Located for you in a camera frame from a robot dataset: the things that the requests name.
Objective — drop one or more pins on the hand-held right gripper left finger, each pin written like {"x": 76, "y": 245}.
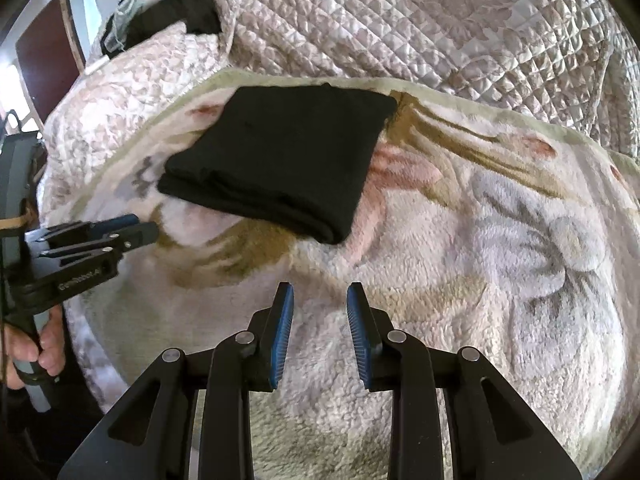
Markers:
{"x": 282, "y": 340}

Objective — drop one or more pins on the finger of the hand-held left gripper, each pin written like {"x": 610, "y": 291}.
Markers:
{"x": 142, "y": 234}
{"x": 122, "y": 221}

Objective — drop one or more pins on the black pants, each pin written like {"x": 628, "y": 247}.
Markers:
{"x": 280, "y": 160}

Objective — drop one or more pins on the person's left hand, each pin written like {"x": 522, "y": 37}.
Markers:
{"x": 50, "y": 355}

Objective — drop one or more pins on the dark clothes pile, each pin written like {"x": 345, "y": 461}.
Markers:
{"x": 170, "y": 10}

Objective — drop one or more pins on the floral fleece blanket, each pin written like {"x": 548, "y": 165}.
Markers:
{"x": 500, "y": 260}

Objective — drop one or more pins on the pink floral quilted duvet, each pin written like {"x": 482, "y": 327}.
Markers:
{"x": 125, "y": 90}

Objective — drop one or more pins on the person's dark clothing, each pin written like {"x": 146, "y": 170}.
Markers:
{"x": 30, "y": 440}

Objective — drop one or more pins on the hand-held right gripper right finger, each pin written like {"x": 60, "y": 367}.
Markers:
{"x": 360, "y": 340}

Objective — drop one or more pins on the beige quilted bedspread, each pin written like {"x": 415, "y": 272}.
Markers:
{"x": 400, "y": 20}

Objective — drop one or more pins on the grey sheer cloth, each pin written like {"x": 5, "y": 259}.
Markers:
{"x": 122, "y": 12}

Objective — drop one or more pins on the reddish brown wooden panel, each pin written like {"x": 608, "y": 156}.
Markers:
{"x": 45, "y": 60}

